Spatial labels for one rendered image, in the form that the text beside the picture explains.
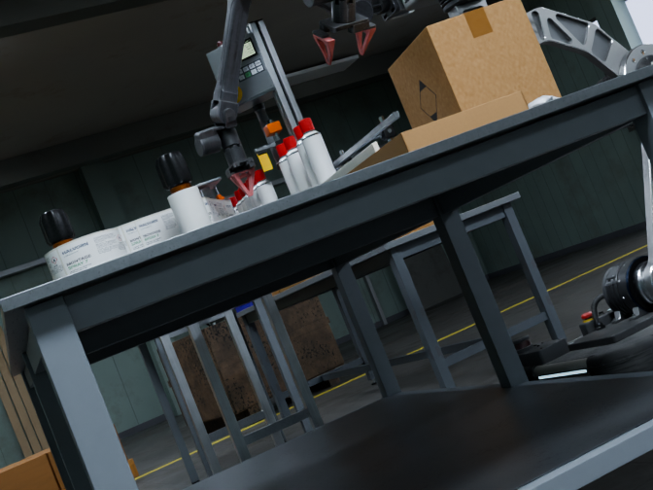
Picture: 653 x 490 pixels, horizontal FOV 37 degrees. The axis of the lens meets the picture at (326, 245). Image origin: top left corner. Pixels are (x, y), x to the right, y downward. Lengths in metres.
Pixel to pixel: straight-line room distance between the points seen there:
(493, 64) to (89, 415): 1.19
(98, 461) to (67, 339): 0.19
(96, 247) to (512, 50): 1.12
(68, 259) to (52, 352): 1.01
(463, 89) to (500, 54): 0.12
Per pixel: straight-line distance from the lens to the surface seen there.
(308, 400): 3.94
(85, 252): 2.52
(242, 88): 2.98
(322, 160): 2.42
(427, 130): 1.74
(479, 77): 2.21
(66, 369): 1.53
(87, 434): 1.53
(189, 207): 2.65
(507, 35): 2.26
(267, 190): 2.93
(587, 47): 3.05
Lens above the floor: 0.65
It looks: 3 degrees up
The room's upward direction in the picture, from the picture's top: 22 degrees counter-clockwise
